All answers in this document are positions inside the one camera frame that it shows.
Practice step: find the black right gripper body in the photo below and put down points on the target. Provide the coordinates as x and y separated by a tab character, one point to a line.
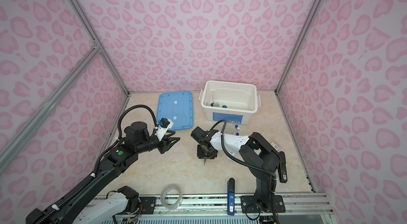
203	153

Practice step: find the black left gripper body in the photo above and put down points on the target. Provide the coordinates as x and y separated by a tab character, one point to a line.
150	144

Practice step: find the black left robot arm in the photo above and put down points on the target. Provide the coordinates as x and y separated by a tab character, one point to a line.
111	163

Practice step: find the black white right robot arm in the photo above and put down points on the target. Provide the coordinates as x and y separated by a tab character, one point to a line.
254	152

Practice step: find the blue plastic box lid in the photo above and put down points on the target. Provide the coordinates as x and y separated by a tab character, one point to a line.
178	107

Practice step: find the blue black stapler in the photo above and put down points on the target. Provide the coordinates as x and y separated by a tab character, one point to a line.
231	197

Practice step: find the white plastic storage box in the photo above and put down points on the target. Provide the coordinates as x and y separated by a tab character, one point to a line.
242	101

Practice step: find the clear tape roll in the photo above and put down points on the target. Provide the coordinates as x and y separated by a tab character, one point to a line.
171	197

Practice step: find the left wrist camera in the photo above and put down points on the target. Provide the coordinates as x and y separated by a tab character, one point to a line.
163	126

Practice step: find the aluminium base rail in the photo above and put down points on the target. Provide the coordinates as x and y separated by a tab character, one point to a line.
292	208

